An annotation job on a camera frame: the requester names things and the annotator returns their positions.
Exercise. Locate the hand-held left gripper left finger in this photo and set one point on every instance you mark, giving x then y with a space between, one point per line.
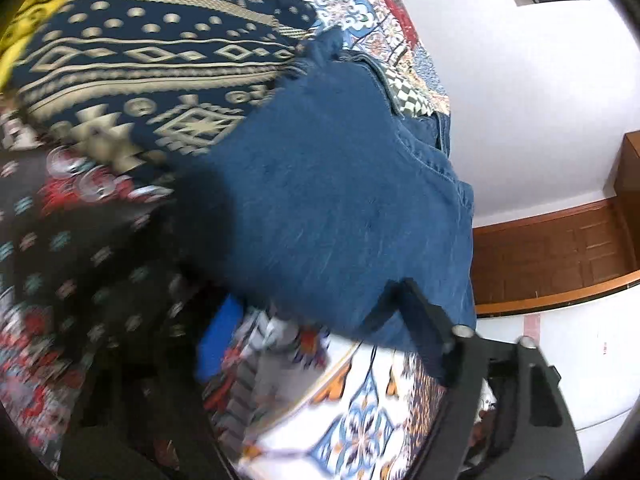
220 345

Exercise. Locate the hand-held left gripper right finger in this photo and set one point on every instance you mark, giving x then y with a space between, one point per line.
435 335

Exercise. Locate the blue denim jacket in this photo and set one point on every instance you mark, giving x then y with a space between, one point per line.
325 200

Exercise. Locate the dark wooden door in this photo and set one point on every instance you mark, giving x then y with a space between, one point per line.
545 255

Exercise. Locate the wooden wardrobe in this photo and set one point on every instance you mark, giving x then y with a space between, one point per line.
627 170

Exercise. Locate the patchwork bedspread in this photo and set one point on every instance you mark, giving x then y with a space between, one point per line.
125 85

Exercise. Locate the yellow printed blanket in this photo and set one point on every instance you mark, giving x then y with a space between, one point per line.
30 5

